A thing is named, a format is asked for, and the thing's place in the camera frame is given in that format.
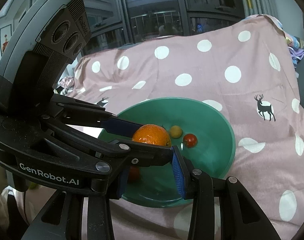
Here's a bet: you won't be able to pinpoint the red cherry tomato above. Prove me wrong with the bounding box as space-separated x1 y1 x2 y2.
128 166 141 183

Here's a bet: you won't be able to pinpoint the red chinese knot decoration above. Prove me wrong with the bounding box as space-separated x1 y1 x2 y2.
1 34 11 54

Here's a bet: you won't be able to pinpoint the green plastic bowl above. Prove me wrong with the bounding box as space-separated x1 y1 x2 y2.
97 97 237 209

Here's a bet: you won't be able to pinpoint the pink polka dot cloth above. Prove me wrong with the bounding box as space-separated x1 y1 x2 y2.
68 15 304 239

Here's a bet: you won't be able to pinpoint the red tomato in bowl right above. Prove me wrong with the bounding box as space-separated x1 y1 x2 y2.
183 133 198 148

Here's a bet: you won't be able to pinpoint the beige sleeve forearm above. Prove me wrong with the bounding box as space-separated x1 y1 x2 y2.
0 166 9 231

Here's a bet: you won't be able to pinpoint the orange tangerine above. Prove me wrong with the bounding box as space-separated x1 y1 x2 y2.
132 124 171 147

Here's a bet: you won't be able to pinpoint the yellow fruit in bowl right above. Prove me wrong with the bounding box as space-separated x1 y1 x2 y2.
169 125 183 139

